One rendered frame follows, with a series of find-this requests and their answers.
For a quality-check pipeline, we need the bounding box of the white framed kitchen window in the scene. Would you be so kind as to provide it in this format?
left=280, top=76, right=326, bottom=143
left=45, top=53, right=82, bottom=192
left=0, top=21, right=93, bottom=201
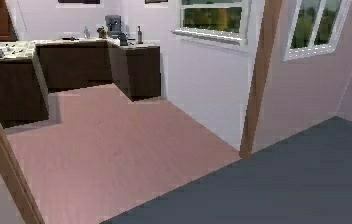
left=171, top=0, right=252, bottom=48

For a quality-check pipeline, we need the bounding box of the dark brown kitchen counter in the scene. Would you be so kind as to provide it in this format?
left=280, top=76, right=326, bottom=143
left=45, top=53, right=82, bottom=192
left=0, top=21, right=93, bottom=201
left=0, top=37, right=162, bottom=129

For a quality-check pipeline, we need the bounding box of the dark glass bottle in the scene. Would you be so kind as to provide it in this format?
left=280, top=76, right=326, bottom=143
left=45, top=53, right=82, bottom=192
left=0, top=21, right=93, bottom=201
left=136, top=25, right=144, bottom=45

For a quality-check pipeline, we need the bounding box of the black kettle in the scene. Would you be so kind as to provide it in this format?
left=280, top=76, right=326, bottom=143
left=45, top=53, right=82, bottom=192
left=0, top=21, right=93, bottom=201
left=118, top=32, right=130, bottom=47

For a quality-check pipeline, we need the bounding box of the grey coffee machine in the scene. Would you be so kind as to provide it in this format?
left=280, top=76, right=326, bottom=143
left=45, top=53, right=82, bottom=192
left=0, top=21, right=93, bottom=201
left=104, top=14, right=124, bottom=39

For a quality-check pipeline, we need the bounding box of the dark framed wall picture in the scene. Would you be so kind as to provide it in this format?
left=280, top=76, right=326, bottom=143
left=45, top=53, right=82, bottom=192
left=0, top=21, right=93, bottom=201
left=57, top=0, right=102, bottom=5

